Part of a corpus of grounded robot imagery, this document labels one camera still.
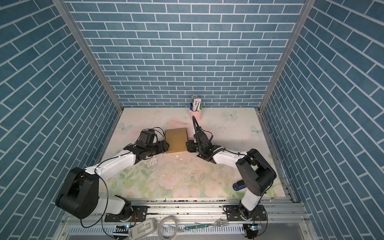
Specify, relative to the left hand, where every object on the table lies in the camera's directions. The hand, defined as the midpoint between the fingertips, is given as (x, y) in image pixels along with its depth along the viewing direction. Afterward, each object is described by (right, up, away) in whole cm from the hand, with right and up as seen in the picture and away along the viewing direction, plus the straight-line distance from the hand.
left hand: (165, 146), depth 89 cm
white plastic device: (-6, -35, -21) cm, 41 cm away
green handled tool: (+19, -35, -19) cm, 44 cm away
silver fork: (+29, -34, -19) cm, 48 cm away
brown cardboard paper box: (+6, +4, +4) cm, 8 cm away
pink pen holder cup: (+19, +20, +19) cm, 33 cm away
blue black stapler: (+42, -19, -10) cm, 47 cm away
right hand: (+13, +2, +1) cm, 13 cm away
